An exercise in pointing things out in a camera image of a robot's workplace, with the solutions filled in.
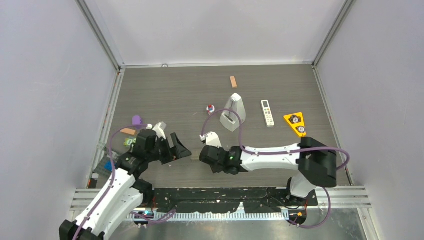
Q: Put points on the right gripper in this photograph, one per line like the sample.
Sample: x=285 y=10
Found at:
x=216 y=169

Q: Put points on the yellow triangle toy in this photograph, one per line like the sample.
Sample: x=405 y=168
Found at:
x=296 y=122

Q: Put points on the blue green lego brick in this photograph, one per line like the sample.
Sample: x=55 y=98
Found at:
x=108 y=166

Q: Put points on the purple toy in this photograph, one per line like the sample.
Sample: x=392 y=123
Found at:
x=137 y=122

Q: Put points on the wooden block left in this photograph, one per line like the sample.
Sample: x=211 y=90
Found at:
x=128 y=131

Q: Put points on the green monster lego toy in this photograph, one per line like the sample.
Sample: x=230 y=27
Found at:
x=128 y=142

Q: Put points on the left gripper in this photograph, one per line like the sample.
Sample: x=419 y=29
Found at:
x=180 y=151

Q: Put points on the grey lego baseplate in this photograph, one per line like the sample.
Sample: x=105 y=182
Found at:
x=99 y=169

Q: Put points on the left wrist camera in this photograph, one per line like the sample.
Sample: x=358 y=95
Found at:
x=159 y=129

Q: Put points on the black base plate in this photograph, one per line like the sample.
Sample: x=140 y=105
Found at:
x=254 y=200

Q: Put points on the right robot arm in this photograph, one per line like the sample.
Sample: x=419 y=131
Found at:
x=315 y=163

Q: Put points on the small white remote control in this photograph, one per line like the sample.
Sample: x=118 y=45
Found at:
x=267 y=113

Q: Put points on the small red blue figurine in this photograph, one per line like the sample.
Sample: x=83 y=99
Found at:
x=210 y=109

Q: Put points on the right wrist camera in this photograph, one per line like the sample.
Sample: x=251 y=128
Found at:
x=211 y=139

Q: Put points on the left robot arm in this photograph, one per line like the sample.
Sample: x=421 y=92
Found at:
x=125 y=190

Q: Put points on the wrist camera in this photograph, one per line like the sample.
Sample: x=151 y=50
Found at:
x=159 y=129
x=211 y=139

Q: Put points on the small wooden block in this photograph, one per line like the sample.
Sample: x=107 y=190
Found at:
x=233 y=82

